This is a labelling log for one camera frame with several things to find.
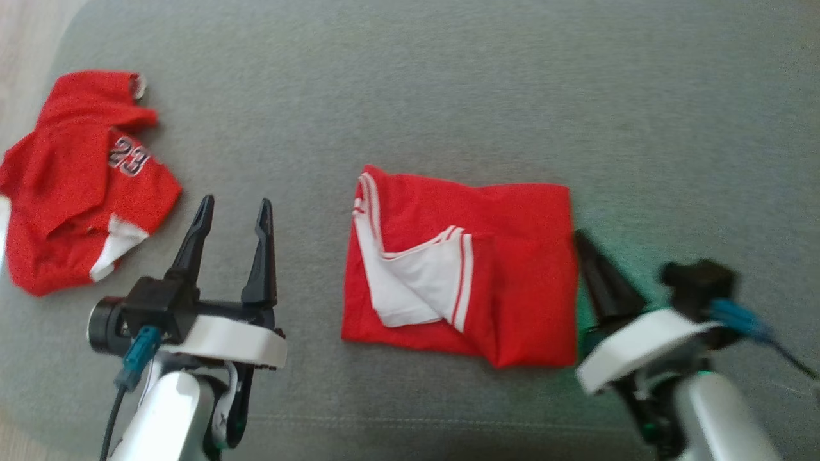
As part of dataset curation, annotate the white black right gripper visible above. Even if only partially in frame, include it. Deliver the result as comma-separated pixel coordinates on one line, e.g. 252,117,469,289
573,229,722,395

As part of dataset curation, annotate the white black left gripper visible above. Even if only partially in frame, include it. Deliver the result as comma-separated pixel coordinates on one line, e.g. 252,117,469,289
163,195,288,369

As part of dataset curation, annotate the red white basketball jersey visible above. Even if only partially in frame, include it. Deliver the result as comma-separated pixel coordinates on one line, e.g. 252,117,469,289
341,165,580,369

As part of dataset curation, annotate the red jersey number 23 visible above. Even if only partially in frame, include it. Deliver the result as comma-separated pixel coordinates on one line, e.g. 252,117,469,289
0,69,184,298

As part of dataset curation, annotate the blue left camera connector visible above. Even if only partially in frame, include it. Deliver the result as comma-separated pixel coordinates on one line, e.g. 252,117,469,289
115,325,161,392

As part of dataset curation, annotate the blue camera connector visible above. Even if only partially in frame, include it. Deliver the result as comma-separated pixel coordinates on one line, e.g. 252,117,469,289
115,325,161,392
708,298,776,344

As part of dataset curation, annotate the blue right camera connector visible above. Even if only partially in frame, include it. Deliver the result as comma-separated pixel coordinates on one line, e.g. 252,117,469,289
708,298,776,344

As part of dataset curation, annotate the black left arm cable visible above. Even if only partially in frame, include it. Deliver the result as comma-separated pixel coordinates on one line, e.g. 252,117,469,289
99,384,129,461

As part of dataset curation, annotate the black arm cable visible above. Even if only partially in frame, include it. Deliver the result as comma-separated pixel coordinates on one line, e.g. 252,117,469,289
99,384,129,461
767,336,820,380

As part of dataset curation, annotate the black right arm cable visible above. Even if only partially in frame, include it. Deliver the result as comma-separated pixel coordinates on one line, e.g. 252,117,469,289
767,336,820,380

